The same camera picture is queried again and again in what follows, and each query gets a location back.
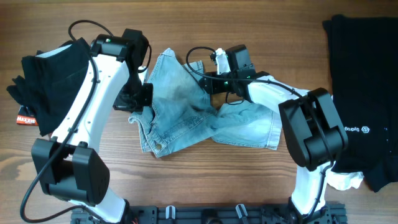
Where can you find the orange Maxxis label card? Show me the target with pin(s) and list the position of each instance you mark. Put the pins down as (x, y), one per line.
(26, 116)

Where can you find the light blue denim shorts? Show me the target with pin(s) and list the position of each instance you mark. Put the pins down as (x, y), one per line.
(181, 113)

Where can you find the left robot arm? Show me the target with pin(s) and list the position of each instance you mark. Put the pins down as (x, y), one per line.
(68, 165)

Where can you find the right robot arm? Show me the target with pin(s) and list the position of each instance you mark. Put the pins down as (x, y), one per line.
(314, 134)

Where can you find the white and black garment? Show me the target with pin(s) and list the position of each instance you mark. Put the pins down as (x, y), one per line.
(344, 181)

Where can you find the black shirt with logo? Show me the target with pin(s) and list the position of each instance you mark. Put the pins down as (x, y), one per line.
(363, 68)

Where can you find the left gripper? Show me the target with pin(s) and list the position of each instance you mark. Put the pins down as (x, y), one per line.
(137, 107)

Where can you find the folded black garment stack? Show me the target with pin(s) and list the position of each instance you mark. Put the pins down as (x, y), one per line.
(50, 85)

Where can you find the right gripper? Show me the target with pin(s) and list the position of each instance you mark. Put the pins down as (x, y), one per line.
(212, 82)

